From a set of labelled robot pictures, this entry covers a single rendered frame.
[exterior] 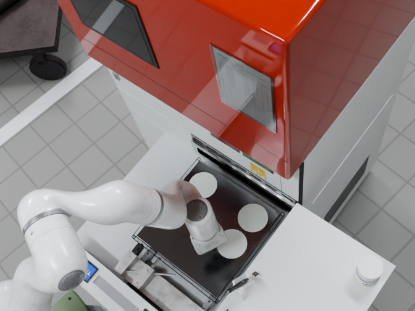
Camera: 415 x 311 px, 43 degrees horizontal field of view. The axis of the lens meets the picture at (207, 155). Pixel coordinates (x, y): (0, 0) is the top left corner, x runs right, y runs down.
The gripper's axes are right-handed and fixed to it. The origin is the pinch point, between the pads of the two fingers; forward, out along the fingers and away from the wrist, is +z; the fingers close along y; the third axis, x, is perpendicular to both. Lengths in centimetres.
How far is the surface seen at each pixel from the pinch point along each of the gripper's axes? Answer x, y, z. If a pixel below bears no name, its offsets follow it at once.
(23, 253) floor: 78, -88, 97
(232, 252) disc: -2.6, 5.2, 6.9
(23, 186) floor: 116, -77, 97
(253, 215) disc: 5.4, 17.3, 6.9
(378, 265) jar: -31, 39, -9
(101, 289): 4.8, -37.0, 1.4
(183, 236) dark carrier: 10.2, -6.6, 7.0
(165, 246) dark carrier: 9.8, -13.5, 7.0
